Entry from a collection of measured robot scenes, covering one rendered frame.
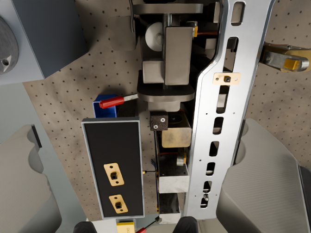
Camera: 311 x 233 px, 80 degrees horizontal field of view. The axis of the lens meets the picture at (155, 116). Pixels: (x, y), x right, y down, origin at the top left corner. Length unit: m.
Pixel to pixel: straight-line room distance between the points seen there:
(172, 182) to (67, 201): 2.13
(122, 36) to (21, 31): 0.21
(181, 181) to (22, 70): 0.55
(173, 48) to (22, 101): 1.75
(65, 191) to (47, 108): 1.63
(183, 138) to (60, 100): 0.65
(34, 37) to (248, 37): 0.55
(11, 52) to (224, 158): 0.73
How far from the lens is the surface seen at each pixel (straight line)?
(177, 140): 0.59
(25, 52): 0.54
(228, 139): 0.74
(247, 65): 0.65
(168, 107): 0.53
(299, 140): 1.38
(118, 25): 0.48
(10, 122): 2.18
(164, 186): 0.67
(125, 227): 0.76
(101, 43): 0.88
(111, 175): 0.55
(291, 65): 0.61
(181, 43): 0.38
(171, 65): 0.38
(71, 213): 2.87
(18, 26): 0.53
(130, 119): 0.45
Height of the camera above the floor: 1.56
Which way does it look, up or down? 62 degrees down
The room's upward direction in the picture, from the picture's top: 174 degrees clockwise
